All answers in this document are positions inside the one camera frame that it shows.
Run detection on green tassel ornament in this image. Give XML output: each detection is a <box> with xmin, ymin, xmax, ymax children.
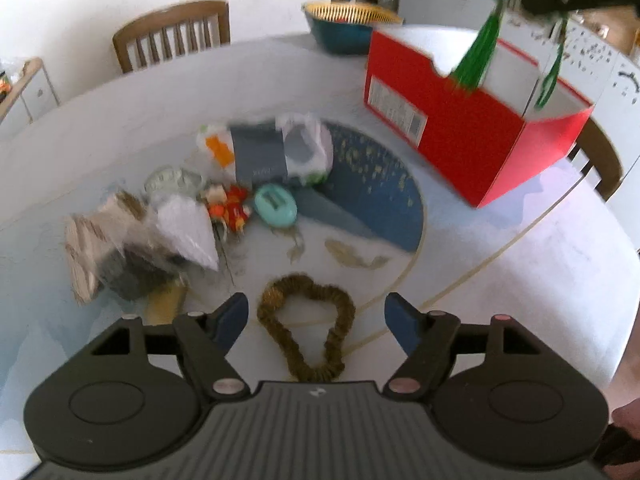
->
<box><xmin>450</xmin><ymin>0</ymin><xmax>571</xmax><ymax>111</ymax></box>

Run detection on grey card sleeve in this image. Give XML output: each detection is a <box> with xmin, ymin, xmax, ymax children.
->
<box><xmin>229</xmin><ymin>125</ymin><xmax>289</xmax><ymax>182</ymax></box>

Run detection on clear plastic bag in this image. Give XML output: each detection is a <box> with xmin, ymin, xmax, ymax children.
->
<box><xmin>65</xmin><ymin>190</ymin><xmax>222</xmax><ymax>306</ymax></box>

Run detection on red cardboard box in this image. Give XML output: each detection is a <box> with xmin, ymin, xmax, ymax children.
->
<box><xmin>363</xmin><ymin>25</ymin><xmax>596</xmax><ymax>209</ymax></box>

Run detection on teal correction tape dispenser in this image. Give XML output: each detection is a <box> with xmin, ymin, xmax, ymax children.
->
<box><xmin>253</xmin><ymin>183</ymin><xmax>298</xmax><ymax>227</ymax></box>

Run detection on wooden sideboard white drawers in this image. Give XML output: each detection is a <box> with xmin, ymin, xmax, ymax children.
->
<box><xmin>0</xmin><ymin>57</ymin><xmax>61</xmax><ymax>126</ymax></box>

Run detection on red orange ornament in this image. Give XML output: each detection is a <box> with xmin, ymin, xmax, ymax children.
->
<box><xmin>202</xmin><ymin>185</ymin><xmax>252</xmax><ymax>235</ymax></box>

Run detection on white packet orange print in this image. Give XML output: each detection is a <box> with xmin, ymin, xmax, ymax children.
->
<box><xmin>196</xmin><ymin>122</ymin><xmax>237</xmax><ymax>170</ymax></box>

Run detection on yellow strainer basket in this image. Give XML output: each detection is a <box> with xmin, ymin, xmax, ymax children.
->
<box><xmin>302</xmin><ymin>1</ymin><xmax>403</xmax><ymax>26</ymax></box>

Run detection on brown tinsel loop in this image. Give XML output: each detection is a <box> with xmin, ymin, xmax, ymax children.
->
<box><xmin>256</xmin><ymin>272</ymin><xmax>357</xmax><ymax>382</ymax></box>

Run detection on white grey tissue packet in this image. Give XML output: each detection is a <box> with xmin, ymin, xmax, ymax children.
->
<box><xmin>276</xmin><ymin>112</ymin><xmax>334</xmax><ymax>186</ymax></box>

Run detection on yellow packet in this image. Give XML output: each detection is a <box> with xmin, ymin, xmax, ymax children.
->
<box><xmin>149</xmin><ymin>282</ymin><xmax>187</xmax><ymax>326</ymax></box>

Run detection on blue bowl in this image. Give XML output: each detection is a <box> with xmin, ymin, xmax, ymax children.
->
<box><xmin>307</xmin><ymin>12</ymin><xmax>382</xmax><ymax>56</ymax></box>

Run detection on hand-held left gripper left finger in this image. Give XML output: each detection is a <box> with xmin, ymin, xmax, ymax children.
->
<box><xmin>75</xmin><ymin>292</ymin><xmax>251</xmax><ymax>402</ymax></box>

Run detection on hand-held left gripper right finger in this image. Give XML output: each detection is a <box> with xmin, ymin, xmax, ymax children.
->
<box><xmin>382</xmin><ymin>292</ymin><xmax>556</xmax><ymax>404</ymax></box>

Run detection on blue patterned table mat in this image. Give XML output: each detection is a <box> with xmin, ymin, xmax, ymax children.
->
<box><xmin>292</xmin><ymin>120</ymin><xmax>426</xmax><ymax>254</ymax></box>

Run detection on wooden slat-back chair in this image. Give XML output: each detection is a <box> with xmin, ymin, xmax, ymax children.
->
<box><xmin>567</xmin><ymin>117</ymin><xmax>625</xmax><ymax>202</ymax></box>
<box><xmin>112</xmin><ymin>0</ymin><xmax>232</xmax><ymax>75</ymax></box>

